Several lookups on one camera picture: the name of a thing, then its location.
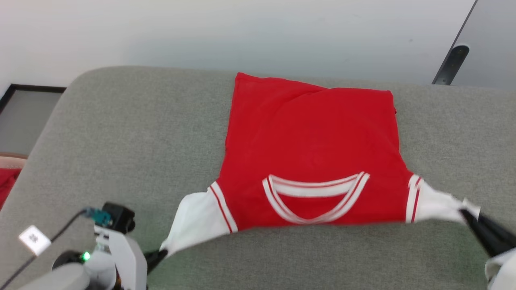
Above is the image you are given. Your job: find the teal left camera connector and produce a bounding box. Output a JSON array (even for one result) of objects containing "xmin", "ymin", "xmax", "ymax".
[{"xmin": 83, "ymin": 207, "xmax": 113, "ymax": 226}]

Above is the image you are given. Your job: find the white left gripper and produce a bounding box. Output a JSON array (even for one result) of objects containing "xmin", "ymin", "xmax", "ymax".
[{"xmin": 95, "ymin": 225, "xmax": 168, "ymax": 290}]

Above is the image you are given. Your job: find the beige basket rim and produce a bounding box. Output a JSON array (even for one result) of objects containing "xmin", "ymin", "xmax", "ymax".
[{"xmin": 0, "ymin": 153, "xmax": 29, "ymax": 170}]

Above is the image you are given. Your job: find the red white basketball jersey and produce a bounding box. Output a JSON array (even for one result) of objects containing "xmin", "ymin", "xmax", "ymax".
[{"xmin": 160, "ymin": 72, "xmax": 481, "ymax": 259}]

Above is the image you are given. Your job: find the dark door edge strip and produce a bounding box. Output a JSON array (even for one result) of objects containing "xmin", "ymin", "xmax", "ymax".
[{"xmin": 431, "ymin": 0, "xmax": 479, "ymax": 85}]

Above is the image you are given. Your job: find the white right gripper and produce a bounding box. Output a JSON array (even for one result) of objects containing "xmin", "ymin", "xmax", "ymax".
[{"xmin": 460, "ymin": 209, "xmax": 516, "ymax": 290}]

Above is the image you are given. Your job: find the black oblong door handle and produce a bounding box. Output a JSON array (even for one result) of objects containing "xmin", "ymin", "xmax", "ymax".
[{"xmin": 433, "ymin": 44, "xmax": 470, "ymax": 85}]

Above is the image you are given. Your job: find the red cloth on floor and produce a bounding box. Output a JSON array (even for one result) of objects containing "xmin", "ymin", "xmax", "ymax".
[{"xmin": 0, "ymin": 168, "xmax": 22, "ymax": 211}]

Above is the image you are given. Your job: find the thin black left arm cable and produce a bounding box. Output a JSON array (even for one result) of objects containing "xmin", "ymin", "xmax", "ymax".
[{"xmin": 0, "ymin": 209, "xmax": 87, "ymax": 290}]

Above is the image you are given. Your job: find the black wall baseboard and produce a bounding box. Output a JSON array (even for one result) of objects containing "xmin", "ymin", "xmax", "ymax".
[{"xmin": 0, "ymin": 83, "xmax": 67, "ymax": 114}]

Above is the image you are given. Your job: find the white cable label tag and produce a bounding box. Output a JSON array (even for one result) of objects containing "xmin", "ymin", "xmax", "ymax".
[{"xmin": 19, "ymin": 224, "xmax": 52, "ymax": 257}]

